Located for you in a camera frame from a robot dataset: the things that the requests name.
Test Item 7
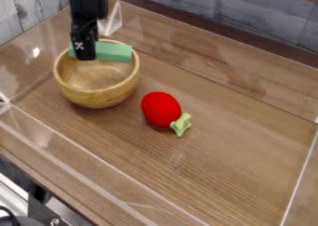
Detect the green rectangular block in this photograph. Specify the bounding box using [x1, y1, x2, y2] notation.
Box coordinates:
[69, 41, 133, 63]

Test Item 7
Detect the clear acrylic corner bracket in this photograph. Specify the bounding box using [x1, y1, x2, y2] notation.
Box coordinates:
[98, 1, 123, 36]

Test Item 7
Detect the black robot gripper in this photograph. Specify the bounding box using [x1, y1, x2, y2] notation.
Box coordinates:
[70, 0, 109, 60]

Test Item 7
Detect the light wooden bowl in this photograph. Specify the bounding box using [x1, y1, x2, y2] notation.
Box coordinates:
[53, 39, 140, 109]

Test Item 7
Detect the red plush strawberry toy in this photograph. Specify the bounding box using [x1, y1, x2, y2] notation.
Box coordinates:
[141, 92, 192, 137]

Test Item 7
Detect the black metal table bracket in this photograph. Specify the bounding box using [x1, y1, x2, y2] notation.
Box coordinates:
[27, 185, 73, 226]

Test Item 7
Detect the clear acrylic enclosure wall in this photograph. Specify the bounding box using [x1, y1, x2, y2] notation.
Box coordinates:
[0, 4, 318, 226]

